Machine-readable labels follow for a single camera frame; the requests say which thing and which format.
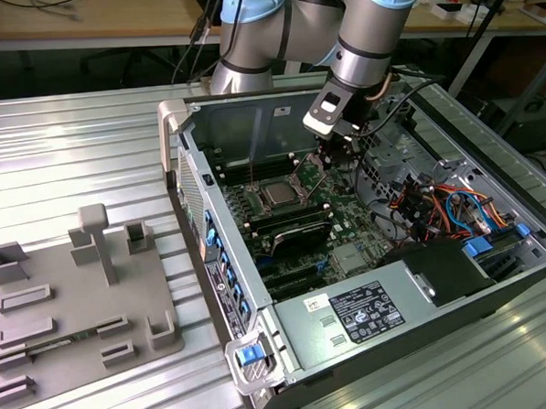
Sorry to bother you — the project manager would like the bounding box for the grey parts rack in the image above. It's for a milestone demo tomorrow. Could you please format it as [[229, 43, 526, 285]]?
[[0, 199, 188, 407]]

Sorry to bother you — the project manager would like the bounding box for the metal socket cover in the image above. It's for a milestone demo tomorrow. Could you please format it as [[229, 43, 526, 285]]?
[[290, 151, 332, 198]]

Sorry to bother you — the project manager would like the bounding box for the CPU socket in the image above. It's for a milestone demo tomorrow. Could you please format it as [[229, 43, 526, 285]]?
[[251, 173, 314, 218]]

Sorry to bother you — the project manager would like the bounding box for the green motherboard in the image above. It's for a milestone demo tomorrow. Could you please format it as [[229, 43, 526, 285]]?
[[209, 134, 398, 305]]

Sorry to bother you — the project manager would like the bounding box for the grey power supply unit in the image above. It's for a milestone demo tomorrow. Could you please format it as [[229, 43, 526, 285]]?
[[269, 257, 441, 375]]

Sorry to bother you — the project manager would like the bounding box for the blue disk carrier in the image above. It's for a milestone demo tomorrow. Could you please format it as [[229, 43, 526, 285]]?
[[462, 235, 496, 259]]

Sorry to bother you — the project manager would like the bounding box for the black plastic shroud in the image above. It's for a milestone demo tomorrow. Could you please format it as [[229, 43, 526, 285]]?
[[378, 237, 497, 310]]

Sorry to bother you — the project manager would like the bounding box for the wooden desk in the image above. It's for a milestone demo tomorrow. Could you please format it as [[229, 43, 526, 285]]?
[[0, 0, 546, 62]]

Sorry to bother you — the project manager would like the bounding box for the thin metal locking lever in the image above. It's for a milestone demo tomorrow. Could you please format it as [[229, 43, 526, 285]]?
[[247, 136, 258, 191]]

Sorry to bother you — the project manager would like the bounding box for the blue case latch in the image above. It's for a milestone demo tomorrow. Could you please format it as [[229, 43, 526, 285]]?
[[234, 347, 261, 368]]

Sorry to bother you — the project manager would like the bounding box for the silver drive cage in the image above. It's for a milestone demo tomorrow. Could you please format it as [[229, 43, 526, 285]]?
[[350, 115, 439, 210]]

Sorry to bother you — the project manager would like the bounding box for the black graphics card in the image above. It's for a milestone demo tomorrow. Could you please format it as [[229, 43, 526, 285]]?
[[269, 221, 335, 261]]

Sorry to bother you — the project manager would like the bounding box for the white tray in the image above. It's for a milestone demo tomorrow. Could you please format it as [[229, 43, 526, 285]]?
[[518, 1, 546, 26]]

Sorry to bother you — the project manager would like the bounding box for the small white box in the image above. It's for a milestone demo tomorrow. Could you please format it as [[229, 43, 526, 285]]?
[[430, 0, 479, 27]]

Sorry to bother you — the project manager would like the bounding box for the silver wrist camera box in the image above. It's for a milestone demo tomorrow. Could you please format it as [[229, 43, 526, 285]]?
[[300, 86, 359, 143]]

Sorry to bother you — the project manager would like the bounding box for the green RAM stick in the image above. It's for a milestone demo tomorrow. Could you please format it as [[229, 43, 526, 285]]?
[[25, 327, 101, 354]]

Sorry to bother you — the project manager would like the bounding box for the open grey PC case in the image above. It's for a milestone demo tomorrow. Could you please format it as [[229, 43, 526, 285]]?
[[155, 69, 546, 409]]

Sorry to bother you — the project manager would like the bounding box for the silver green CPU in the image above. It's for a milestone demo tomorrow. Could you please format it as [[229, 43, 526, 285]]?
[[259, 181, 298, 207]]

